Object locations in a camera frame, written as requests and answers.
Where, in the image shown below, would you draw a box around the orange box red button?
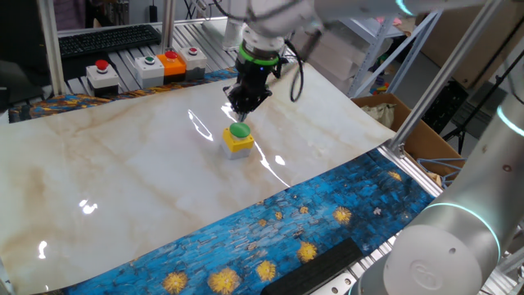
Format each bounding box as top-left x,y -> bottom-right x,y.
156,49 -> 188,85

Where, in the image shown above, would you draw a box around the white stand with metal plate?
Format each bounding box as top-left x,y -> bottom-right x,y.
202,18 -> 246,52

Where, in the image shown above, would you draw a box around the white-black box red mushroom button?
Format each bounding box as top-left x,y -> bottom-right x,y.
84,59 -> 120,98

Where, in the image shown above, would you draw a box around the aluminium frame post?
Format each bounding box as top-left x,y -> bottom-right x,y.
386,0 -> 504,159
36,0 -> 69,96
160,0 -> 177,54

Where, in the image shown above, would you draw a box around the black robot base pad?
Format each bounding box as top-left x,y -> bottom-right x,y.
260,237 -> 364,295

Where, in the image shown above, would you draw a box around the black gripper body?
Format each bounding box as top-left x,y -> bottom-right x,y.
236,61 -> 278,98

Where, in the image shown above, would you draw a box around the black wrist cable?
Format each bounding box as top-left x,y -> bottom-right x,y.
282,39 -> 306,103

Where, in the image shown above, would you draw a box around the large brown cardboard box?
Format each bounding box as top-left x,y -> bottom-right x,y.
415,3 -> 524,89

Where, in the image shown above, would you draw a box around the black crate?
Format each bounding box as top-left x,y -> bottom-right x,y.
421,79 -> 470,134

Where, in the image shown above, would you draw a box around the white carton stack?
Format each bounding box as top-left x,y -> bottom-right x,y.
292,30 -> 357,95

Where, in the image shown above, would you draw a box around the black tripod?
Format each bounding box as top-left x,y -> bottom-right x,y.
441,48 -> 524,155

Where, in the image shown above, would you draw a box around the blue starry painting cloth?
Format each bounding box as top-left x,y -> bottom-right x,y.
7,67 -> 437,295

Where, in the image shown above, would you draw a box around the crumpled beige paper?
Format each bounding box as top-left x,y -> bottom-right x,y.
361,102 -> 397,129

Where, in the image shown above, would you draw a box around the black computer keyboard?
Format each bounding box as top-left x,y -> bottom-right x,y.
58,23 -> 162,58

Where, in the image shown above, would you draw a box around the white box small red button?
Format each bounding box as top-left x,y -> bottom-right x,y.
178,46 -> 209,82

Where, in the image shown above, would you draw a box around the colourful toy blocks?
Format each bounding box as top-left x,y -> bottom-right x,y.
370,79 -> 390,95

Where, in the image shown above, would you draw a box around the grey metal shelf rack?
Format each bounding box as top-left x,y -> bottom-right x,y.
339,11 -> 441,98

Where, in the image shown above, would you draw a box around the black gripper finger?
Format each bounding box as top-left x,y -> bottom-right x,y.
224,84 -> 247,122
244,90 -> 273,121

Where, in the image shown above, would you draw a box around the glossy marble pattern sheet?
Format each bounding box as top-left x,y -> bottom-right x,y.
0,61 -> 396,295

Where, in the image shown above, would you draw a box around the white box green button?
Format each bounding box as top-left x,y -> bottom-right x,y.
133,55 -> 165,89

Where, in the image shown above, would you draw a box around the open brown cardboard box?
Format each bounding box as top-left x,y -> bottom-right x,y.
350,93 -> 467,181

